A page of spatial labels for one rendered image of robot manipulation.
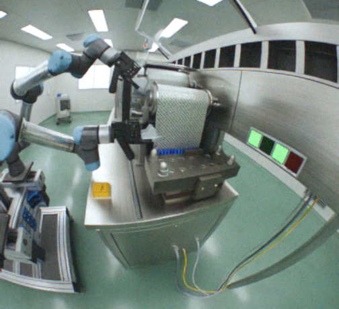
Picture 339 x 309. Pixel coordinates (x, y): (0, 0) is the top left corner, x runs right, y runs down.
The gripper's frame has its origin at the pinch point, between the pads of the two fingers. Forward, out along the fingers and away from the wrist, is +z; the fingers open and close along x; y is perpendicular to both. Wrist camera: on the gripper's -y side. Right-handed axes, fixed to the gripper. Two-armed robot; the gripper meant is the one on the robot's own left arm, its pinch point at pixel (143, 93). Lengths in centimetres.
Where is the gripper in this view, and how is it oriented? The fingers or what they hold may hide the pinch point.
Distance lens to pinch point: 58.1
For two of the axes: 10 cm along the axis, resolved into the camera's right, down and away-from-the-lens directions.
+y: 6.9, -7.2, -0.8
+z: 6.5, 5.6, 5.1
